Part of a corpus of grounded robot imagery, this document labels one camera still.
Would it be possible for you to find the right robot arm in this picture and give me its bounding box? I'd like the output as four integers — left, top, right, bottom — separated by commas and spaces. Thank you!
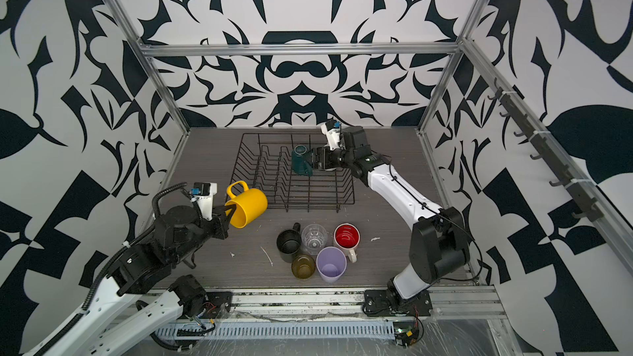
312, 120, 471, 301

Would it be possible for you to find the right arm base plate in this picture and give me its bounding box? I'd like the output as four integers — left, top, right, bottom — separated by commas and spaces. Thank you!
361, 288, 433, 317

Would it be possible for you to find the clear glass cup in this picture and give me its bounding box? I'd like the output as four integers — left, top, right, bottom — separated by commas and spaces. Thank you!
302, 223, 330, 257

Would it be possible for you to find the black wire dish rack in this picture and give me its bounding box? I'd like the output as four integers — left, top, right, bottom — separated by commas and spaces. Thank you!
230, 132, 355, 212

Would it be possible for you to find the yellow mug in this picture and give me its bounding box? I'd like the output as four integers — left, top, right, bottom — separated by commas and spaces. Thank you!
225, 181, 268, 228

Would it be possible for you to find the wall hook rail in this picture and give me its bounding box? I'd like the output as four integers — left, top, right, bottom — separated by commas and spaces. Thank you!
488, 79, 604, 222

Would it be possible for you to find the olive brown glass cup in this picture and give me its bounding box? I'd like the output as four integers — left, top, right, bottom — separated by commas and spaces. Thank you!
291, 254, 316, 280

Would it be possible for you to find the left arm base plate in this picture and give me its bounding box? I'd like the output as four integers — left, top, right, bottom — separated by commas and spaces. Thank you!
198, 291, 233, 319

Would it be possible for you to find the small circuit board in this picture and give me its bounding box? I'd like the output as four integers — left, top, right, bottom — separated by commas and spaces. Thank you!
394, 320, 425, 348

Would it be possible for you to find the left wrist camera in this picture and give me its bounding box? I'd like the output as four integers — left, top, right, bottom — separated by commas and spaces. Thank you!
191, 182, 218, 221

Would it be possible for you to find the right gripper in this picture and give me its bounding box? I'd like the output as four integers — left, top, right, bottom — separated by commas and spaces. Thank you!
305, 146, 359, 171

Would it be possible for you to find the green mug cream inside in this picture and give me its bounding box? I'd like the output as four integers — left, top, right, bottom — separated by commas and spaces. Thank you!
292, 145, 313, 176

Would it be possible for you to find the purple plastic cup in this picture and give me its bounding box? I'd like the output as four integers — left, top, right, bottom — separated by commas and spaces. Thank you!
316, 247, 347, 283

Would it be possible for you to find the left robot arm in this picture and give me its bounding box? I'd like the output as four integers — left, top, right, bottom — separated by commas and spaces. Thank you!
28, 182, 236, 355

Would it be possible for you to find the red inside white mug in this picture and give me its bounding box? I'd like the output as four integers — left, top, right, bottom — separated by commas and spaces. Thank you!
334, 223, 361, 263

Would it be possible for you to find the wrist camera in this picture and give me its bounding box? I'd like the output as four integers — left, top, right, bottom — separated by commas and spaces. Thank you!
191, 182, 218, 221
321, 119, 341, 151

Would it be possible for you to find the black mug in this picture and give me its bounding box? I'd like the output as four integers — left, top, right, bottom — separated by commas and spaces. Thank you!
276, 222, 302, 264

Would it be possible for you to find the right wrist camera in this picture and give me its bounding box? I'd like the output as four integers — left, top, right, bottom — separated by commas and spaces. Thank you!
321, 119, 341, 151

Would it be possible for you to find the white cable duct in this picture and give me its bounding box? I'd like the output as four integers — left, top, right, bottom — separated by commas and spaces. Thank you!
156, 321, 396, 341

